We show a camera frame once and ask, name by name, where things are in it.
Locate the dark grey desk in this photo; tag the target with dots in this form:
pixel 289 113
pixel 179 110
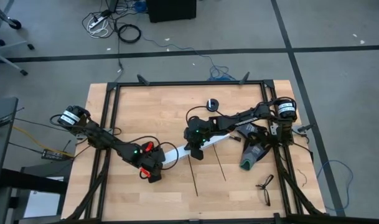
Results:
pixel 2 140

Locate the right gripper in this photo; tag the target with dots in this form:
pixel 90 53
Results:
pixel 198 133

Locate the small black round object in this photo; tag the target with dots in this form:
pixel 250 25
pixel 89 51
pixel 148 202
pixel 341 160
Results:
pixel 213 105

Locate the long black zip tie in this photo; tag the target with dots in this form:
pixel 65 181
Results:
pixel 193 175
pixel 219 163

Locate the white power strip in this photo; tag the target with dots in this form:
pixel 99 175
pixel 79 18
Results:
pixel 93 22

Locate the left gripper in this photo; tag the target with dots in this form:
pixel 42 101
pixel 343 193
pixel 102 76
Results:
pixel 155 160

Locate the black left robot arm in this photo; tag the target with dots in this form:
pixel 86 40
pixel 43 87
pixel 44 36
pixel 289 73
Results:
pixel 105 140

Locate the small red clip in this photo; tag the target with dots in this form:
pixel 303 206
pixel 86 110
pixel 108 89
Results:
pixel 148 146

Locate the silver metal frame bracket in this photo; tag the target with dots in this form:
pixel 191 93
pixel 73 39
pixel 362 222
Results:
pixel 274 129
pixel 244 78
pixel 143 80

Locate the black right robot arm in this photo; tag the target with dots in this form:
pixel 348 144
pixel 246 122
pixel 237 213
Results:
pixel 248 117

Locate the black computer case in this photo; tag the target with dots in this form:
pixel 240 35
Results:
pixel 170 11

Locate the black power supply box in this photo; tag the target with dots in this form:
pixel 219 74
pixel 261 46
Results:
pixel 53 154

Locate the black-framed eyeglasses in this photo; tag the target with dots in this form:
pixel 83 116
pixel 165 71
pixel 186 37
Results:
pixel 266 193

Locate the black diagonal frame strut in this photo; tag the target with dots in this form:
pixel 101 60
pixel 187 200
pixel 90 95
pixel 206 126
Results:
pixel 301 189
pixel 85 189

